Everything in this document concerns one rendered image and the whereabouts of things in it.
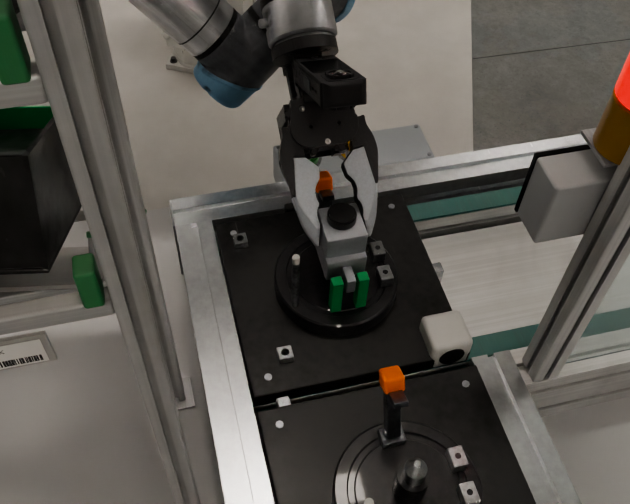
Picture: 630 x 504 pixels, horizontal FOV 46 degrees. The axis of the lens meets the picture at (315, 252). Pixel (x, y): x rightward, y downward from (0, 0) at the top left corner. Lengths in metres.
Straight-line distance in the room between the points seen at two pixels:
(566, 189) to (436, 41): 0.81
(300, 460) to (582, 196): 0.36
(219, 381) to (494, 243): 0.41
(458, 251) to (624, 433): 0.29
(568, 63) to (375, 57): 1.64
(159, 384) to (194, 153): 0.68
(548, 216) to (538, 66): 2.24
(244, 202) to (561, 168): 0.45
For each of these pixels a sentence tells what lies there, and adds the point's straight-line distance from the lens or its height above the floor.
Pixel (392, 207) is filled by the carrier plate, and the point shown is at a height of 0.97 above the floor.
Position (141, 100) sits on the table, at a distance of 1.27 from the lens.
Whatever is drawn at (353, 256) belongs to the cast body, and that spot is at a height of 1.05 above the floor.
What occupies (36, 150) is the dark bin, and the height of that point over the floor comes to 1.36.
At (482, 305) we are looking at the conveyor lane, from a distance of 0.94.
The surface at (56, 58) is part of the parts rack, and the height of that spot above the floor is 1.48.
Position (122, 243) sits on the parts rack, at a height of 1.36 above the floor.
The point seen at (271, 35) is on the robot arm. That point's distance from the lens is 0.81.
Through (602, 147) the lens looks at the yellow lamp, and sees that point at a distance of 0.63.
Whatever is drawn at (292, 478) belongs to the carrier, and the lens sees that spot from 0.75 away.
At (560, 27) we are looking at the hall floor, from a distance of 3.09.
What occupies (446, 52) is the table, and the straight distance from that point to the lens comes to 1.38.
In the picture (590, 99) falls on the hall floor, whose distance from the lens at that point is 2.79.
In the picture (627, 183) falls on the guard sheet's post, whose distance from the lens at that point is 0.63.
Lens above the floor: 1.67
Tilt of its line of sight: 52 degrees down
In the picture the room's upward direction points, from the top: 3 degrees clockwise
